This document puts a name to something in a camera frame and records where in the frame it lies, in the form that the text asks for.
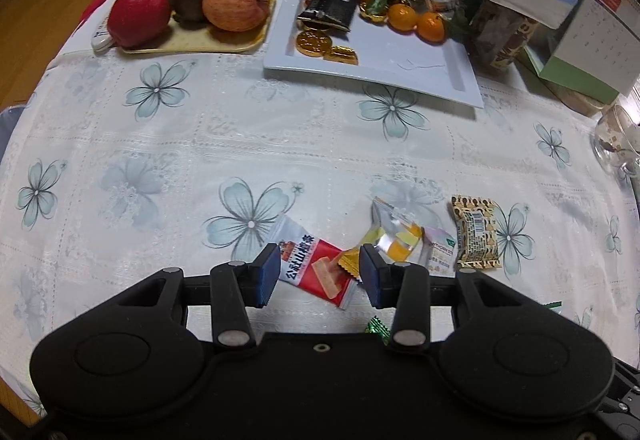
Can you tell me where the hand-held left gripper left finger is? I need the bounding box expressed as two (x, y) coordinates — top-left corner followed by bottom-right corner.
(107, 242), (282, 353)

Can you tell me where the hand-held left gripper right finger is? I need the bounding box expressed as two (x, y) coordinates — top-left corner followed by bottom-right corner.
(359, 243), (543, 353)

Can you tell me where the yellow orange clear snack packet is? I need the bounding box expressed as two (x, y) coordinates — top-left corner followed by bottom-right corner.
(361, 196), (425, 266)

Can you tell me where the green foil snack packet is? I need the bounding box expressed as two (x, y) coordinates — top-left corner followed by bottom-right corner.
(364, 316), (391, 338)

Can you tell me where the red white snack packet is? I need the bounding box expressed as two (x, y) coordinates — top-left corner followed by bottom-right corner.
(274, 214), (358, 310)

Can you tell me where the small white pink snack packet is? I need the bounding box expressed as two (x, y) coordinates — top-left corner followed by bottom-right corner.
(422, 226), (458, 277)

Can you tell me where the brown patterned snack packet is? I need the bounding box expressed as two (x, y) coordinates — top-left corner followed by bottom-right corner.
(451, 195), (502, 269)

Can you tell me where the white floral tablecloth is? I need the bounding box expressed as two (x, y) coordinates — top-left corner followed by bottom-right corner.
(0, 0), (640, 421)

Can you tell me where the white rectangular plate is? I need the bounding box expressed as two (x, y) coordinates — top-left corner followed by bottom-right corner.
(263, 0), (485, 109)

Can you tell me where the gold chocolate coin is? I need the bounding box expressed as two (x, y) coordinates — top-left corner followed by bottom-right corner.
(359, 0), (390, 21)
(324, 46), (360, 66)
(295, 30), (333, 57)

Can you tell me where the wooden fruit tray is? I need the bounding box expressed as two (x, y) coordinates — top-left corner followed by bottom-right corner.
(117, 0), (278, 55)

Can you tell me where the clear glass cup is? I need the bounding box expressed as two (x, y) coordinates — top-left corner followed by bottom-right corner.
(591, 104), (640, 176)

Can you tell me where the single orange tangerine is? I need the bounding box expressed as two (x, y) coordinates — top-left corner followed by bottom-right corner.
(416, 12), (447, 42)
(387, 2), (418, 32)

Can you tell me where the brown patterned tin box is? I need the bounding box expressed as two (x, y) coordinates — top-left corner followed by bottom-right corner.
(457, 0), (541, 71)

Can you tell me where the black foil packet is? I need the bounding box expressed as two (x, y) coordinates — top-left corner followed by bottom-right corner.
(297, 0), (362, 32)

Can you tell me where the dark red apple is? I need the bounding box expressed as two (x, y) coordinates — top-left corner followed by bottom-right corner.
(106, 0), (173, 48)

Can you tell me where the green white desk calendar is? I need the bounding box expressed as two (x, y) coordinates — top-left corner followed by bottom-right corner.
(522, 0), (640, 103)

